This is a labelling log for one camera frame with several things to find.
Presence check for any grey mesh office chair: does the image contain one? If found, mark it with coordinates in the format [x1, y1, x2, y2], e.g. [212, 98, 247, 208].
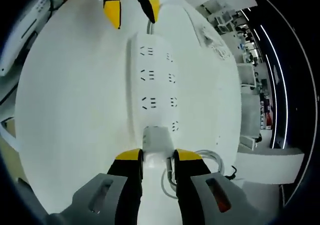
[214, 9, 236, 34]

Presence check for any white power strip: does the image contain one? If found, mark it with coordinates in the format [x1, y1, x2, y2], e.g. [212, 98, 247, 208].
[125, 32, 181, 150]

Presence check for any long white device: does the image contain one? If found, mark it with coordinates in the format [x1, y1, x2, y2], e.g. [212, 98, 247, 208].
[0, 0, 52, 77]

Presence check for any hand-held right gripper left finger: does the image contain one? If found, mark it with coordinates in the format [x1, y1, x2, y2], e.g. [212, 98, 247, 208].
[49, 148, 144, 225]

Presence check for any straight ceiling light strip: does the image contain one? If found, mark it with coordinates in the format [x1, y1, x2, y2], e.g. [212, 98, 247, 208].
[264, 54, 278, 146]
[260, 24, 289, 149]

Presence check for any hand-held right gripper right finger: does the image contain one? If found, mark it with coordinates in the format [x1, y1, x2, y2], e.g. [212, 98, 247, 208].
[173, 148, 268, 225]

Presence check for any white patterned object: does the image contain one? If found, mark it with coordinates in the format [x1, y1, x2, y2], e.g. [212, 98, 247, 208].
[199, 24, 231, 60]

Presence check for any white charger cable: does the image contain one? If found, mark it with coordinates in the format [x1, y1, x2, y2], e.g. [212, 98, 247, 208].
[161, 149, 225, 201]

